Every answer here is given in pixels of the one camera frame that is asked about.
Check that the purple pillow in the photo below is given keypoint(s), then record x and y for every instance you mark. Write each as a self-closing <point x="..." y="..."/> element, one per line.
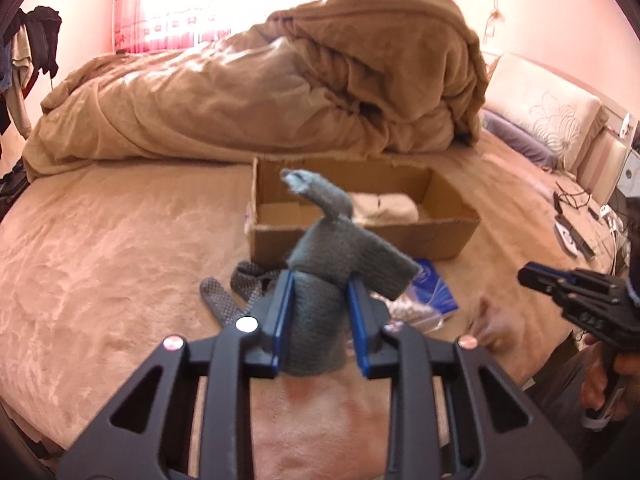
<point x="515" y="135"/>

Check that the grey knitted sock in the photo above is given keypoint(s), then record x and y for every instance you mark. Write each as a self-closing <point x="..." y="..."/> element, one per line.
<point x="325" y="280"/>

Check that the cardboard box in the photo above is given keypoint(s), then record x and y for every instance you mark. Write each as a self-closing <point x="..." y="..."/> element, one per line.
<point x="280" y="240"/>

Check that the person's right hand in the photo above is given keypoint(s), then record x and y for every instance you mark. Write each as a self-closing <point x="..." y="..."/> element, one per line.
<point x="595" y="385"/>

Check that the white charger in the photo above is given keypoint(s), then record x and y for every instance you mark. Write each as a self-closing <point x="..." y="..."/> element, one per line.
<point x="609" y="212"/>

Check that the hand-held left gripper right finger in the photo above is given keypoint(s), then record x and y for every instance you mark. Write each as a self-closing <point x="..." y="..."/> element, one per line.
<point x="358" y="325"/>

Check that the patterned grey sock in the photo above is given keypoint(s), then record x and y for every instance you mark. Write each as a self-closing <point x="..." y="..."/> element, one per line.
<point x="226" y="302"/>

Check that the hanging dark clothes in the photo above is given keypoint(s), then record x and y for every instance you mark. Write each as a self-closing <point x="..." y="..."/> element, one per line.
<point x="35" y="45"/>

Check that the pink window curtain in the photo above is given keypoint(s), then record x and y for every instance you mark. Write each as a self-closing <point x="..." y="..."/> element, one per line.
<point x="165" y="5"/>

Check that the person's dark trousers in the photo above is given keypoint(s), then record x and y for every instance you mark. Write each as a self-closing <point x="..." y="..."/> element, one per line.
<point x="555" y="400"/>

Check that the bed with brown sheet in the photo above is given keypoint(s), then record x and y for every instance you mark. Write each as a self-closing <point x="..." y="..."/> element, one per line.
<point x="115" y="240"/>

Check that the beige padded headboard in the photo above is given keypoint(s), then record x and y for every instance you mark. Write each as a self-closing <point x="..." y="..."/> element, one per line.
<point x="617" y="150"/>

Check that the crumpled brown blanket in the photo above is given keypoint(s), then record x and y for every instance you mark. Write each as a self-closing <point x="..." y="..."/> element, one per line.
<point x="225" y="95"/>

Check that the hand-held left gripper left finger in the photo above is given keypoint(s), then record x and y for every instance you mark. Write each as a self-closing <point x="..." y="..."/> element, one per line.
<point x="283" y="321"/>

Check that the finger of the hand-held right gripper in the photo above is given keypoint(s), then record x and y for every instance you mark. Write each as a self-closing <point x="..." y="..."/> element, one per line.
<point x="542" y="276"/>
<point x="567" y="302"/>

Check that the clear plastic bag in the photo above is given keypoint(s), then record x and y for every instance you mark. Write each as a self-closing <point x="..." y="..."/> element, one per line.
<point x="412" y="312"/>

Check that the folded white cloth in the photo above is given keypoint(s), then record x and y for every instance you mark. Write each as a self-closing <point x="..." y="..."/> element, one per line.
<point x="382" y="207"/>

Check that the blue packet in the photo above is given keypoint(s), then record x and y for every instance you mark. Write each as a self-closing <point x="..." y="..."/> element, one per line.
<point x="437" y="287"/>

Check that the white embroidered pillow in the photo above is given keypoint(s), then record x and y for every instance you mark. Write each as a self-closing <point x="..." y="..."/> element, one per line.
<point x="545" y="105"/>

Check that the black bag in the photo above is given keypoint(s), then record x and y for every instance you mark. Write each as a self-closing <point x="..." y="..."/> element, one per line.
<point x="12" y="180"/>

